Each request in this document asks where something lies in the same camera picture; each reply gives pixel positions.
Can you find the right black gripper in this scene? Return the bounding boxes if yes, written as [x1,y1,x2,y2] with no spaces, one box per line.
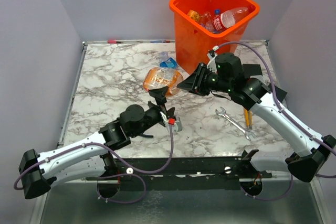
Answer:
[177,62,232,97]

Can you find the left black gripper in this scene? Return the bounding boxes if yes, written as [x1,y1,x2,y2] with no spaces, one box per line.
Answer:
[131,87,175,138]

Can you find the crushed orange label bottle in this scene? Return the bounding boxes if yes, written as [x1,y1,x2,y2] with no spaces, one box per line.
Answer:
[143,67,184,97]

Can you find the light blue label bottle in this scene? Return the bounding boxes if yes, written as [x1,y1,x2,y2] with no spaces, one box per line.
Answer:
[159,51,177,69]

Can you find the Pepsi bottle blue cap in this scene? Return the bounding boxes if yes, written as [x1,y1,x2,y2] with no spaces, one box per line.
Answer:
[199,12,212,27]

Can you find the orange juice small bottle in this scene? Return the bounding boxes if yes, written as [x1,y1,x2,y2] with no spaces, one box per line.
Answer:
[187,9,201,23]

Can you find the red white label bottle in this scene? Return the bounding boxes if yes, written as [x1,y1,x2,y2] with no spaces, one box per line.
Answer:
[205,5,255,34]

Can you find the blue label slim bottle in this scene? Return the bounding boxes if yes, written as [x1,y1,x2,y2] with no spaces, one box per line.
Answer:
[214,9,221,15]

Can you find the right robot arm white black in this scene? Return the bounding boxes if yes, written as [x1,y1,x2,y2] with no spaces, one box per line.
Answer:
[177,53,335,182]

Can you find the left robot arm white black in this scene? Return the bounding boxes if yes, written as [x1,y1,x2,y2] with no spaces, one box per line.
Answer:
[14,87,181,199]

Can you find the orange plastic bin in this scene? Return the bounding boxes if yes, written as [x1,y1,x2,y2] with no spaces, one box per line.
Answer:
[169,0,260,73]

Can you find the blue red pen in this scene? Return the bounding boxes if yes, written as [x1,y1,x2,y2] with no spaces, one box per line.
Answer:
[150,40,171,44]

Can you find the black flat box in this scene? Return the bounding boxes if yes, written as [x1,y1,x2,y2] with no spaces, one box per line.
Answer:
[242,64,263,78]

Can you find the red marker pen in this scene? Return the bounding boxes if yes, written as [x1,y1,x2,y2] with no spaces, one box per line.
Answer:
[107,39,123,44]

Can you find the silver wrench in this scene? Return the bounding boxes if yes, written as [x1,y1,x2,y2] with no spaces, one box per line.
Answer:
[215,107,256,141]

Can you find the black square pad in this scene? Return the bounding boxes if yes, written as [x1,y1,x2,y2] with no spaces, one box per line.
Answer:
[275,86,287,103]

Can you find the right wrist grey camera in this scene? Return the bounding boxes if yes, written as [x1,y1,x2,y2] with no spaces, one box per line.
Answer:
[207,46,219,73]

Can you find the blue handled pliers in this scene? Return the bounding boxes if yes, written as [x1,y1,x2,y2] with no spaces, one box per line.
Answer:
[139,134,154,138]

